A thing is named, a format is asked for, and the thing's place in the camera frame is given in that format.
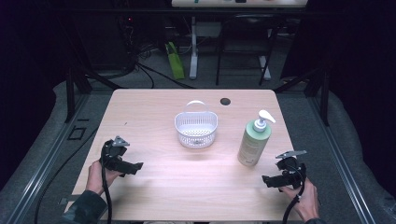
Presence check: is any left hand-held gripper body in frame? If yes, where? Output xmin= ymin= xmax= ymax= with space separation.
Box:
xmin=100 ymin=135 xmax=131 ymax=172

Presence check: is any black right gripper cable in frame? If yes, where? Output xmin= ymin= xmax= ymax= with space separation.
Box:
xmin=281 ymin=163 xmax=308 ymax=224

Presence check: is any green bag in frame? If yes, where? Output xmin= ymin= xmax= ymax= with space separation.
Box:
xmin=164 ymin=40 xmax=187 ymax=80

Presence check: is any black metal frame stand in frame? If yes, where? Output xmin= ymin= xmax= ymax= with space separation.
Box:
xmin=273 ymin=63 xmax=332 ymax=128
xmin=63 ymin=46 xmax=125 ymax=124

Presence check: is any green pump bottle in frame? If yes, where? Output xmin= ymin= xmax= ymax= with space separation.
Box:
xmin=236 ymin=108 xmax=277 ymax=167

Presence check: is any black chair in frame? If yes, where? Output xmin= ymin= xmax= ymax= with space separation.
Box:
xmin=215 ymin=13 xmax=282 ymax=87

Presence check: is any person's right hand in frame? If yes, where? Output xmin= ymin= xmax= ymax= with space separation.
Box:
xmin=277 ymin=178 xmax=320 ymax=223

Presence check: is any white desk leg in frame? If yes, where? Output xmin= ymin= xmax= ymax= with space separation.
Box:
xmin=189 ymin=16 xmax=200 ymax=80

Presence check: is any person's left hand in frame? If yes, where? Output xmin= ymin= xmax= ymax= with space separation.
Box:
xmin=86 ymin=160 xmax=123 ymax=196

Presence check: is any black floor cable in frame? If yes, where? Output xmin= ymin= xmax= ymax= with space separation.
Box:
xmin=33 ymin=124 xmax=101 ymax=224

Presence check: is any white plastic basket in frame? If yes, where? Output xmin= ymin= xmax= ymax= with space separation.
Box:
xmin=174 ymin=99 xmax=219 ymax=150

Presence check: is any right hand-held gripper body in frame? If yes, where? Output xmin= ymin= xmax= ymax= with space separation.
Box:
xmin=275 ymin=149 xmax=308 ymax=189

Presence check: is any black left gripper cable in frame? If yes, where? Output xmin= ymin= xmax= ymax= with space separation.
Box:
xmin=99 ymin=143 xmax=113 ymax=224

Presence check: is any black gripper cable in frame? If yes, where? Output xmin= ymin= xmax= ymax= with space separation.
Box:
xmin=281 ymin=163 xmax=308 ymax=224
xmin=99 ymin=143 xmax=113 ymax=224

